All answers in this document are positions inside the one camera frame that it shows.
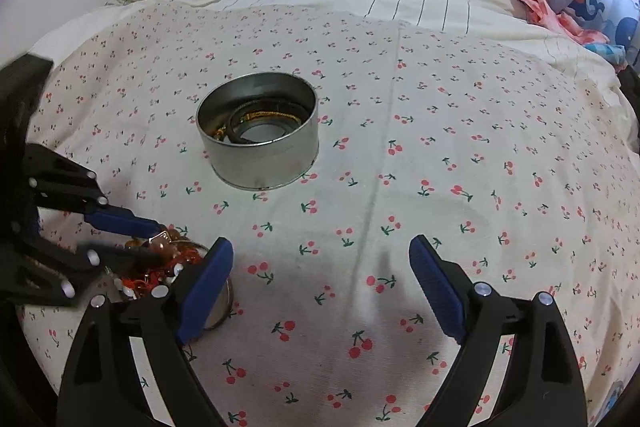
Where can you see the cherry print bed sheet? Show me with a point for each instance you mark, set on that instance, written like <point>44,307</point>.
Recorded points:
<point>375,132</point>

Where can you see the black bangle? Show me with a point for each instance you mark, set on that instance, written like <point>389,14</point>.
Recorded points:
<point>235,134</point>

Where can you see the dark cloth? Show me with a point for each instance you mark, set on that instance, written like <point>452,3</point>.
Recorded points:
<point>631,87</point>

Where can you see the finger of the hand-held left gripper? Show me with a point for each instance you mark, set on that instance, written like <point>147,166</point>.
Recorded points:
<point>60,272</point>
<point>125,221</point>

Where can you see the cream striped duvet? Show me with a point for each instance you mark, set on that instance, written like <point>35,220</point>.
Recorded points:
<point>425,2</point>

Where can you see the pink cloth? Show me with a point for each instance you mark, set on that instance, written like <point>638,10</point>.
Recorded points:
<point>540,7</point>

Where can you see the blue plaid cloth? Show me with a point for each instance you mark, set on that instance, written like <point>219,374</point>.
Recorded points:
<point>607,53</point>

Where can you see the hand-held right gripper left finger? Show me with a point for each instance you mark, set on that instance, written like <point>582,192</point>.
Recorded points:
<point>210,287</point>

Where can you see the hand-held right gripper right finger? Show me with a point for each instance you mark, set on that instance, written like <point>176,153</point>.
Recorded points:
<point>435,287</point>

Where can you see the round metal tin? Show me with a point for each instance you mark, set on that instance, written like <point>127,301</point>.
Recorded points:
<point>260,167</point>

